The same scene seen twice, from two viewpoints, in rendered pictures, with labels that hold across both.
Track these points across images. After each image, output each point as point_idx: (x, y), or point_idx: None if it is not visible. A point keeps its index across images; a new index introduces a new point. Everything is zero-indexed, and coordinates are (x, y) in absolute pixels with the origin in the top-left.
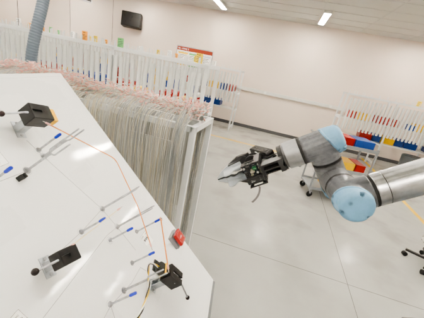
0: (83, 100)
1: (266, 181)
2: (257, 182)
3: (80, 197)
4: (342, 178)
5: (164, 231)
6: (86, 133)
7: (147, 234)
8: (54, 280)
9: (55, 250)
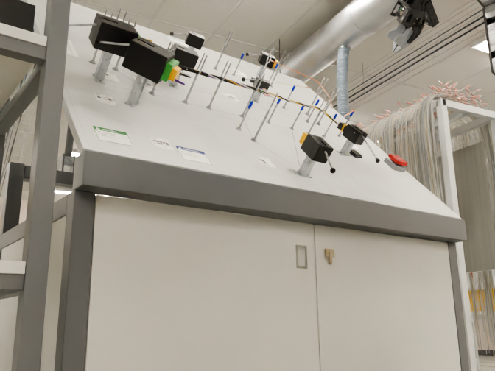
0: None
1: (409, 9)
2: (410, 19)
3: (289, 103)
4: None
5: (380, 157)
6: (311, 98)
7: (331, 103)
8: (256, 103)
9: (261, 100)
